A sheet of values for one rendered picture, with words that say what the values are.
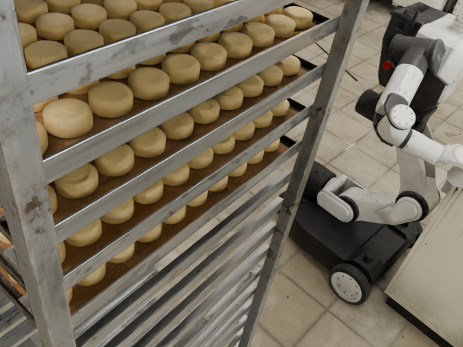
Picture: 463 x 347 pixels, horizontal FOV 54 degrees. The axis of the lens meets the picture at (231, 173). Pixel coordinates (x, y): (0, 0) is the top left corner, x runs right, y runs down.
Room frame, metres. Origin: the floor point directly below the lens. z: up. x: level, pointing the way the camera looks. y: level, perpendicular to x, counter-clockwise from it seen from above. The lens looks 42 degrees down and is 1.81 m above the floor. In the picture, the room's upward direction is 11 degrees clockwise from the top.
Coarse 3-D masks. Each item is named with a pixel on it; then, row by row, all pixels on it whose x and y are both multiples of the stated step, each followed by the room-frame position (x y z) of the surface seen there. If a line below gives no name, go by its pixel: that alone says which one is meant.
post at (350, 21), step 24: (360, 0) 0.76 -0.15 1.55; (360, 24) 0.78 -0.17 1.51; (336, 48) 0.77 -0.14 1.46; (336, 72) 0.76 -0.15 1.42; (312, 120) 0.77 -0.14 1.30; (312, 144) 0.76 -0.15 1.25; (288, 192) 0.77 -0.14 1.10; (288, 216) 0.76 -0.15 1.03; (264, 264) 0.77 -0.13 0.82; (264, 288) 0.76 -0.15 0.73
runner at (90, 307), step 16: (256, 176) 0.64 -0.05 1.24; (240, 192) 0.60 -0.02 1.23; (224, 208) 0.56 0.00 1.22; (192, 224) 0.49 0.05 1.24; (176, 240) 0.46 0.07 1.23; (160, 256) 0.43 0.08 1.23; (128, 272) 0.38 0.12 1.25; (144, 272) 0.40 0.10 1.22; (112, 288) 0.35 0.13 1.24; (96, 304) 0.33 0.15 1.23; (80, 320) 0.30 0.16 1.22; (32, 336) 0.27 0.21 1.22
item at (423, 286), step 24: (456, 192) 1.30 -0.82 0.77; (432, 216) 1.32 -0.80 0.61; (456, 216) 1.27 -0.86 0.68; (432, 240) 1.28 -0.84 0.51; (456, 240) 1.24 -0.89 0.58; (408, 264) 1.30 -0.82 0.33; (432, 264) 1.25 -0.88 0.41; (456, 264) 1.21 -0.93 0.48; (408, 288) 1.27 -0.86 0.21; (432, 288) 1.22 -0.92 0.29; (456, 288) 1.18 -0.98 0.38; (408, 312) 1.26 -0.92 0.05; (432, 312) 1.19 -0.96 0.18; (456, 312) 1.15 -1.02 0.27; (432, 336) 1.17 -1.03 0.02; (456, 336) 1.11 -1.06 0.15
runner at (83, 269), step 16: (304, 112) 0.75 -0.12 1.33; (288, 128) 0.71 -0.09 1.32; (256, 144) 0.62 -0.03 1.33; (240, 160) 0.58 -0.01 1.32; (208, 176) 0.51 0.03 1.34; (224, 176) 0.55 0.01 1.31; (192, 192) 0.48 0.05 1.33; (160, 208) 0.43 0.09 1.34; (176, 208) 0.45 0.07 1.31; (144, 224) 0.40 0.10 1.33; (112, 240) 0.36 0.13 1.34; (128, 240) 0.38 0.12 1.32; (96, 256) 0.33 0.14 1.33; (112, 256) 0.35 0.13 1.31; (80, 272) 0.31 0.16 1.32
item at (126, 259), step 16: (272, 144) 0.75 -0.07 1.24; (256, 160) 0.70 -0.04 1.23; (272, 160) 0.72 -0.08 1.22; (240, 176) 0.65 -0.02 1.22; (208, 192) 0.59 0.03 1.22; (224, 192) 0.60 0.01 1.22; (192, 208) 0.55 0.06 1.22; (208, 208) 0.56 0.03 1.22; (160, 224) 0.48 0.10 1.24; (176, 224) 0.50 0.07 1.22; (144, 240) 0.45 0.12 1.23; (160, 240) 0.46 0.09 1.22; (128, 256) 0.42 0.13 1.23; (144, 256) 0.43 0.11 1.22; (96, 272) 0.37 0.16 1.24; (112, 272) 0.39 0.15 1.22; (80, 288) 0.35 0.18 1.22; (96, 288) 0.36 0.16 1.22; (80, 304) 0.33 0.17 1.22
